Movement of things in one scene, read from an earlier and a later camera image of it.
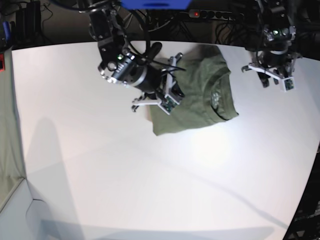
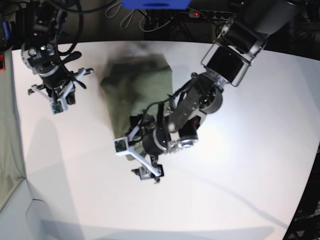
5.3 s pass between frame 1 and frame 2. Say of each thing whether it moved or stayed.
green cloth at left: stayed
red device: stayed
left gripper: moved
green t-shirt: moved
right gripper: moved
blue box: stayed
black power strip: stayed
